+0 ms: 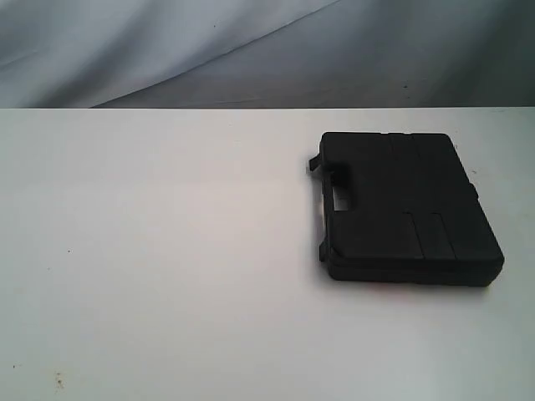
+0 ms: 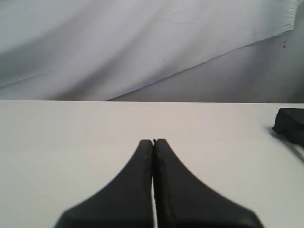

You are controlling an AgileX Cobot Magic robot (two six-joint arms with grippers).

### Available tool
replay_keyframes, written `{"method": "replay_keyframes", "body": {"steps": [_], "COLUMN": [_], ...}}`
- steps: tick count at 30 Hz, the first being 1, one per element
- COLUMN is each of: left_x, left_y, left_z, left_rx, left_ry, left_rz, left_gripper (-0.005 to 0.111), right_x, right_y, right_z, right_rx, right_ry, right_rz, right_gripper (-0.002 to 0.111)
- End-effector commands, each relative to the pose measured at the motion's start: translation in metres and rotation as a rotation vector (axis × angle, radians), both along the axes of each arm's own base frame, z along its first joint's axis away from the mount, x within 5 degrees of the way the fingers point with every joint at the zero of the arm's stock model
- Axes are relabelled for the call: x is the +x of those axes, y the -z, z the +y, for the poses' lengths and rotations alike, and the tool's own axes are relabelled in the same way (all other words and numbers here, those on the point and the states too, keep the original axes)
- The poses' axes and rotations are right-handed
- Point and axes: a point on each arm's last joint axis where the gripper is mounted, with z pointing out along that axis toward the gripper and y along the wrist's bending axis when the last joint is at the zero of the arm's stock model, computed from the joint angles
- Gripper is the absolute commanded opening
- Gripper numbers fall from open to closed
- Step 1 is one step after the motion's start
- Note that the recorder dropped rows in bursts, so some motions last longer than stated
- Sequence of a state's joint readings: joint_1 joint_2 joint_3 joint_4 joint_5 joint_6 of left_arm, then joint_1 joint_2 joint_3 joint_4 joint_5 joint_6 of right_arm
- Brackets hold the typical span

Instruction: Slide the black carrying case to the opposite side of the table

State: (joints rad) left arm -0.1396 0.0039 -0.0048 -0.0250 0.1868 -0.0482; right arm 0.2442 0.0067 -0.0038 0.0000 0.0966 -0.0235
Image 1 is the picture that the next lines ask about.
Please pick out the black plastic tool case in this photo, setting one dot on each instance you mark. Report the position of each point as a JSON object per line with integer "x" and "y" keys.
{"x": 400, "y": 208}

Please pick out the white backdrop cloth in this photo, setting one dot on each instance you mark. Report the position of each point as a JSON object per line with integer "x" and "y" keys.
{"x": 266, "y": 54}

